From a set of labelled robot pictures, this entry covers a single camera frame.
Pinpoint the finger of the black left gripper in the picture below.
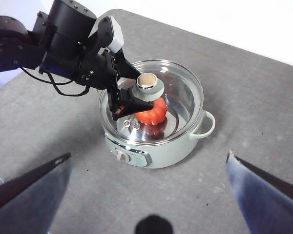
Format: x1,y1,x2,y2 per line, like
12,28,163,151
113,48,143,79
111,88,155,122

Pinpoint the pale green electric pot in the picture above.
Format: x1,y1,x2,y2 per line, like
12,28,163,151
99,59,216,169

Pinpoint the glass lid with green knob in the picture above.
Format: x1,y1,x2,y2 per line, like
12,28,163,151
99,60,204,145

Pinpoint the black cable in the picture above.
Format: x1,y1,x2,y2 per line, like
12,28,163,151
19,66,91,97

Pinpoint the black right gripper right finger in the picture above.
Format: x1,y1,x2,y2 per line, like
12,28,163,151
226,150,293,234

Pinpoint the orange toy pumpkin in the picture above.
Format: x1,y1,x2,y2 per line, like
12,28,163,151
135,97,167,126

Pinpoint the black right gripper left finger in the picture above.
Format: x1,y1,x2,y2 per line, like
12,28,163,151
0,153,73,234

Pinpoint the pale grey camera box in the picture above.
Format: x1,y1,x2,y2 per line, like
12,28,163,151
94,16,125,54

